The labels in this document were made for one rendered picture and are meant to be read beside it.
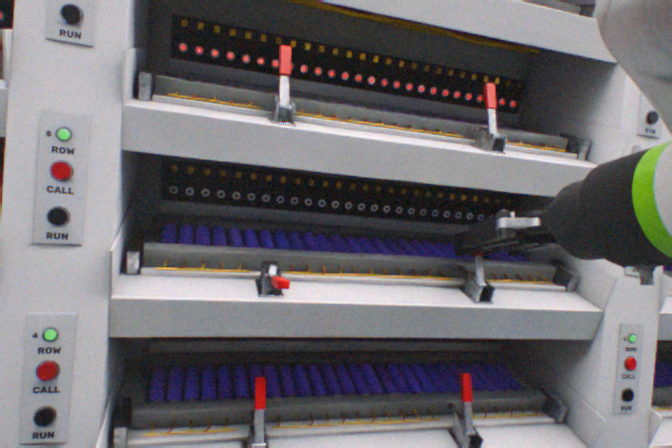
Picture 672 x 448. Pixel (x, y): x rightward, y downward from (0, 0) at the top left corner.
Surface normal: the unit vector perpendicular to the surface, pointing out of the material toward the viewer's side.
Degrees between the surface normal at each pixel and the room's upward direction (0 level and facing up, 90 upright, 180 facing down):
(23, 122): 90
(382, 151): 109
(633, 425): 90
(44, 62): 90
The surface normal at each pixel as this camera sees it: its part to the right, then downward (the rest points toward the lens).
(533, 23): 0.25, 0.36
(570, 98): -0.95, -0.07
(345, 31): 0.29, 0.04
